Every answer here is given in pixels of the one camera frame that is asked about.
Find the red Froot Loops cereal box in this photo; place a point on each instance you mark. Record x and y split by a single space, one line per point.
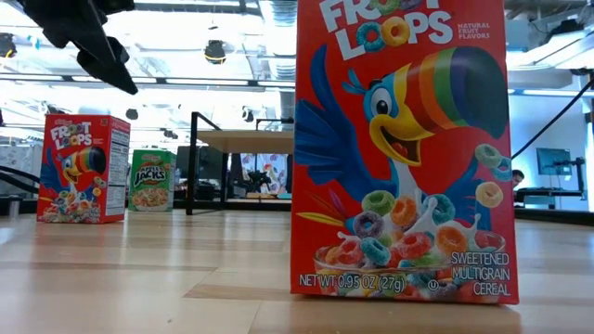
399 185
79 176

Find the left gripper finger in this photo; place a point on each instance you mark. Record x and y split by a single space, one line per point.
113 65
69 23

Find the wooden shelf with black legs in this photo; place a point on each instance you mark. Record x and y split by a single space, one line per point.
246 141

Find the silver spiral ventilation duct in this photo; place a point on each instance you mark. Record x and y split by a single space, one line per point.
284 11

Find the black aluminium table frame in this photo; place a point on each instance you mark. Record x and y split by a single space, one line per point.
232 205

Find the computer monitor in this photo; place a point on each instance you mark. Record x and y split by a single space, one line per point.
554 161

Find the grey metal post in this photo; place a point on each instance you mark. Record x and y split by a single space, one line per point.
14 209

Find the black monitor back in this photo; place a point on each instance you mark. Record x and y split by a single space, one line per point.
209 162

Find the black hanging camera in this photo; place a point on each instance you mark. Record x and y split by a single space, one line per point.
215 52

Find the black ceiling spotlight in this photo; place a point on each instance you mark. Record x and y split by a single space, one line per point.
7 45

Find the green Apple Jacks cereal box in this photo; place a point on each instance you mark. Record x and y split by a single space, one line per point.
151 181

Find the dark office desk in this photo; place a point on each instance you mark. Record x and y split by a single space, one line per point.
547 192

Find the patterned fabric panel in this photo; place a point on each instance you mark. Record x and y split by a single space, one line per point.
274 167

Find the person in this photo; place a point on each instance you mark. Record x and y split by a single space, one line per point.
518 178

